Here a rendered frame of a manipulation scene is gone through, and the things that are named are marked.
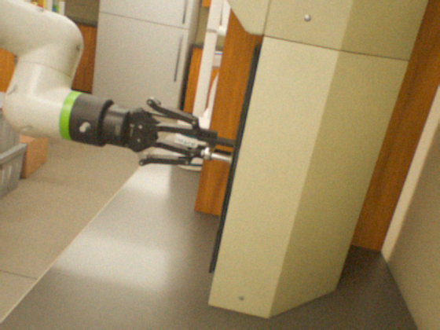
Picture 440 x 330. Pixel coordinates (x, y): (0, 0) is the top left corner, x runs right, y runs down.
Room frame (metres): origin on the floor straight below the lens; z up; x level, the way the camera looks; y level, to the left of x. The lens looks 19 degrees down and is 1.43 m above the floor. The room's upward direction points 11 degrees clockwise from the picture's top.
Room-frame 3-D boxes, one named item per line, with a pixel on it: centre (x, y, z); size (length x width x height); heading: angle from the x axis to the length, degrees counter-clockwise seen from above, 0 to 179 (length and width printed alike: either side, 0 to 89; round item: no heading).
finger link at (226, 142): (0.77, 0.01, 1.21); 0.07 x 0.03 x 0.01; 87
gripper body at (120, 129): (0.78, 0.17, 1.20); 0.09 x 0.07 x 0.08; 87
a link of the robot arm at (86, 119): (0.78, 0.24, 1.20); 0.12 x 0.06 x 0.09; 177
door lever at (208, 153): (0.75, 0.00, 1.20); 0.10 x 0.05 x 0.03; 177
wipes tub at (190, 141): (1.38, 0.09, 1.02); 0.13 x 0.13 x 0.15
